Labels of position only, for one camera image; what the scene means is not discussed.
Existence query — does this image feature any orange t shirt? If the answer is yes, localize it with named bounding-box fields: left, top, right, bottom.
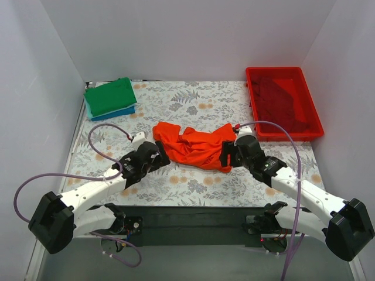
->
left=153, top=122, right=236, bottom=173

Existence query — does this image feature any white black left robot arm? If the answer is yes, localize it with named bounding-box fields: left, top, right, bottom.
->
left=28, top=141, right=171, bottom=254

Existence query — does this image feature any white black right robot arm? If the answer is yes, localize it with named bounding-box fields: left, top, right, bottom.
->
left=220, top=135, right=374, bottom=261

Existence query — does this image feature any dark red t shirt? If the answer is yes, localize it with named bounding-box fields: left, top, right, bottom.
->
left=251, top=76, right=309, bottom=133

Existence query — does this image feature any folded blue t shirt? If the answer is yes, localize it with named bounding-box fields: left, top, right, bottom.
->
left=85, top=101, right=135, bottom=121

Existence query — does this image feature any red plastic bin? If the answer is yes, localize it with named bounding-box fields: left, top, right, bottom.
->
left=246, top=66, right=324, bottom=142

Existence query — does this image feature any folded green t shirt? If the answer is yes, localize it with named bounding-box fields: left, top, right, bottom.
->
left=84, top=77, right=137, bottom=117

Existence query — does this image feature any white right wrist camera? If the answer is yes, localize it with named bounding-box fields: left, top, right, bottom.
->
left=233, top=124, right=253, bottom=139

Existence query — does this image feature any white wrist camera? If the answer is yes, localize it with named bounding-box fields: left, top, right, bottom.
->
left=131, top=132, right=146, bottom=146
left=233, top=124, right=253, bottom=139

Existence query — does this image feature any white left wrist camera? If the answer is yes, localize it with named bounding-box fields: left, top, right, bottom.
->
left=131, top=132, right=146, bottom=146

